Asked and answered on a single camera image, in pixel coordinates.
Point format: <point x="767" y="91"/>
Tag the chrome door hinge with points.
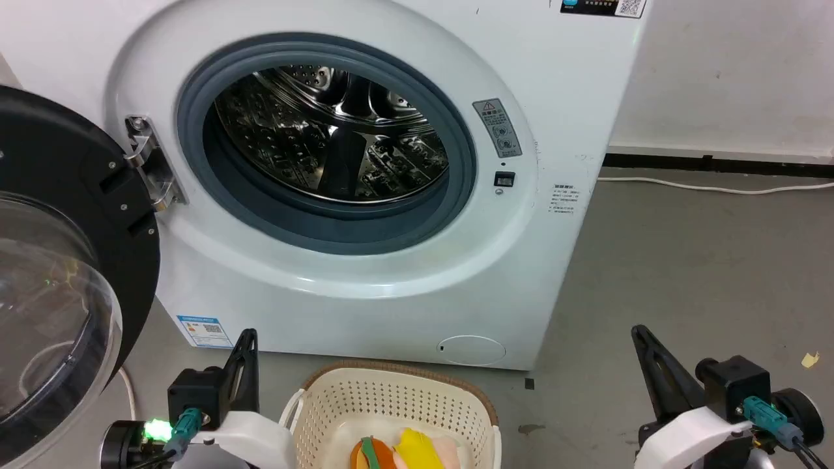
<point x="154" y="172"/>

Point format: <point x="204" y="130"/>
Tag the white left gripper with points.
<point x="254" y="436"/>

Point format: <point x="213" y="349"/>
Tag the grey rubber door gasket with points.
<point x="190" y="137"/>

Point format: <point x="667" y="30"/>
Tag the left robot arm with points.
<point x="124" y="446"/>

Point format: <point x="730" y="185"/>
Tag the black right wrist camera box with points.
<point x="733" y="384"/>

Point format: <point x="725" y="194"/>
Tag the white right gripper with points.
<point x="690" y="436"/>

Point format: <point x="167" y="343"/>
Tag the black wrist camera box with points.
<point x="733" y="384"/>
<point x="194" y="391"/>

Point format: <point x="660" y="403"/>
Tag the yellow paper scrap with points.
<point x="810" y="359"/>

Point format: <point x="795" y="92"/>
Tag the blue white energy sticker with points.
<point x="205" y="331"/>

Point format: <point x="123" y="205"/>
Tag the black wall baseboard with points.
<point x="717" y="164"/>

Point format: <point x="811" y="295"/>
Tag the cream perforated laundry basket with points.
<point x="391" y="397"/>

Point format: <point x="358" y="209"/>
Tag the white front-load washing machine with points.
<point x="391" y="312"/>

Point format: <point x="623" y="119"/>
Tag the black QR code sticker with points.
<point x="603" y="6"/>

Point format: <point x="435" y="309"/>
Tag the grey warning label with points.
<point x="498" y="127"/>

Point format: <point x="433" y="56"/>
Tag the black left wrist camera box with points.
<point x="194" y="391"/>

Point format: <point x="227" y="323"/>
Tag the oval drain filter cover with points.
<point x="472" y="350"/>

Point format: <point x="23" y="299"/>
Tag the shiny steel washer drum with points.
<point x="326" y="130"/>

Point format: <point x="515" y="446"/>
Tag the black round washer door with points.
<point x="65" y="163"/>

